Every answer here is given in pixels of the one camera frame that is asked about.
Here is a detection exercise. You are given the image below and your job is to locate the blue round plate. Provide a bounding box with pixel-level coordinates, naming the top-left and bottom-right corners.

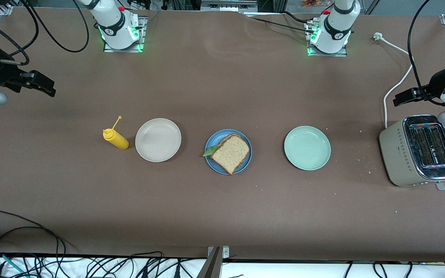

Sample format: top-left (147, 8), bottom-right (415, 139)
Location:
top-left (205, 129), bottom-right (253, 175)

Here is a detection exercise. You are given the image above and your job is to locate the black arm base cable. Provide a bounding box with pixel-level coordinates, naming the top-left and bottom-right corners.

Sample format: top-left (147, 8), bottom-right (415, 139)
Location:
top-left (251, 11), bottom-right (318, 34)

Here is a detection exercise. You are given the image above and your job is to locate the beige chrome toaster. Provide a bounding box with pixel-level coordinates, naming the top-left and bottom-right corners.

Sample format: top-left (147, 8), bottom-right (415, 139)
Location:
top-left (379, 114), bottom-right (445, 192)

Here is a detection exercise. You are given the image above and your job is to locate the metal table edge bracket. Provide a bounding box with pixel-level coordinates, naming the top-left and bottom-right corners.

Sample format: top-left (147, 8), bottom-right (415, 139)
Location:
top-left (207, 246), bottom-right (230, 278)

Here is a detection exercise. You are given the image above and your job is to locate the long black cable loop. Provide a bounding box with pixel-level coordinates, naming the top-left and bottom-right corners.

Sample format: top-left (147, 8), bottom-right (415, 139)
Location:
top-left (0, 210), bottom-right (66, 257)

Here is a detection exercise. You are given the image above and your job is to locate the white toaster power cord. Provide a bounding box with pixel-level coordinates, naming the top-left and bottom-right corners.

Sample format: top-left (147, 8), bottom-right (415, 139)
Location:
top-left (373, 32), bottom-right (414, 129)

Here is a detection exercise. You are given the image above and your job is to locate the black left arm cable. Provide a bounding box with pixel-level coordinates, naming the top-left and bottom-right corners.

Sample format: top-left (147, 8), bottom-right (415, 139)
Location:
top-left (407, 0), bottom-right (445, 107)

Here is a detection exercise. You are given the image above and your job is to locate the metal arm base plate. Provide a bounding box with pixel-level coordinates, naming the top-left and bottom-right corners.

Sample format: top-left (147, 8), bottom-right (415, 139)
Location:
top-left (306, 21), bottom-right (348, 57)
top-left (104, 15), bottom-right (146, 53)

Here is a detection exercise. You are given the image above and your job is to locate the short black cable loop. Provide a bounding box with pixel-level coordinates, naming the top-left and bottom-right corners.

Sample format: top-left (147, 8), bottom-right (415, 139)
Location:
top-left (0, 226), bottom-right (61, 257)

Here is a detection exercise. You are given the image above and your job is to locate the yellow squeeze bottle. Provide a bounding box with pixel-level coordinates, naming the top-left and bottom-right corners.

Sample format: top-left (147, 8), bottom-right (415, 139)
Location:
top-left (102, 115), bottom-right (129, 150)

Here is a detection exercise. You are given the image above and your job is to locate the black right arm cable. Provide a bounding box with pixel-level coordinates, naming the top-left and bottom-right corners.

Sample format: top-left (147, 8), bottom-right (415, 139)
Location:
top-left (20, 0), bottom-right (90, 53)

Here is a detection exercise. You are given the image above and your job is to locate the beige round plate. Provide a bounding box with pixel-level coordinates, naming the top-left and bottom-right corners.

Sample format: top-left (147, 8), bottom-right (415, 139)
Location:
top-left (135, 118), bottom-right (182, 163)

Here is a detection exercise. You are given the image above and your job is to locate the toasted brown bread slice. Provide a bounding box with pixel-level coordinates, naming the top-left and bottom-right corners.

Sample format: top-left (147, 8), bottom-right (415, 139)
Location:
top-left (210, 134), bottom-right (251, 176)

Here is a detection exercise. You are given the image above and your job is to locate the black hanging cable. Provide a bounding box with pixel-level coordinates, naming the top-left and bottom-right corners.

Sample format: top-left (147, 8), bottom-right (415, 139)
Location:
top-left (0, 0), bottom-right (39, 66)

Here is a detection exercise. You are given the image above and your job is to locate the teal cable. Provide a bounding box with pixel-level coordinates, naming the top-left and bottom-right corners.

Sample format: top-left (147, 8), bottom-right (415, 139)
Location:
top-left (0, 252), bottom-right (28, 278)

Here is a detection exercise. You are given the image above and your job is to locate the pale green round plate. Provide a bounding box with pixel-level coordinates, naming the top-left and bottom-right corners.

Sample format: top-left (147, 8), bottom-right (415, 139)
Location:
top-left (284, 126), bottom-right (331, 171)

